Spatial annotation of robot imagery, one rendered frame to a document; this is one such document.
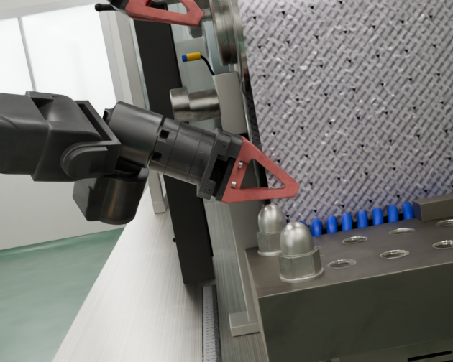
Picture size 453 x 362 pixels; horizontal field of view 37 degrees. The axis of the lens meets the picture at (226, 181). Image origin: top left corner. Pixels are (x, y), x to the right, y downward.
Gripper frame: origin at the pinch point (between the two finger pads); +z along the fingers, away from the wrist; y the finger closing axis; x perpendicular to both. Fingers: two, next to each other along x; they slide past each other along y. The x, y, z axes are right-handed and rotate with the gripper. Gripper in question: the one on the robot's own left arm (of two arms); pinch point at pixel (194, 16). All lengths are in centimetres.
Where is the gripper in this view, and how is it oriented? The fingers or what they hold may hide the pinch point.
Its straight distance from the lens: 76.8
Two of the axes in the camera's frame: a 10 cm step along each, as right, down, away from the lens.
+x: 4.9, -8.7, -0.9
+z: 8.7, 4.9, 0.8
